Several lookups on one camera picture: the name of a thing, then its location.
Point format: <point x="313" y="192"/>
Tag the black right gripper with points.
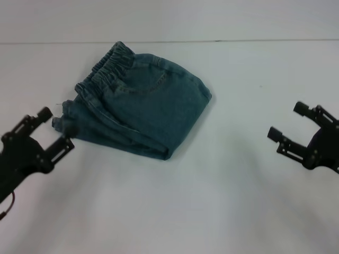
<point x="324" y="150"/>

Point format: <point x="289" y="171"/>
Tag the blue denim shorts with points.
<point x="137" y="111"/>

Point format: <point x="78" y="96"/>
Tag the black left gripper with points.
<point x="21" y="156"/>

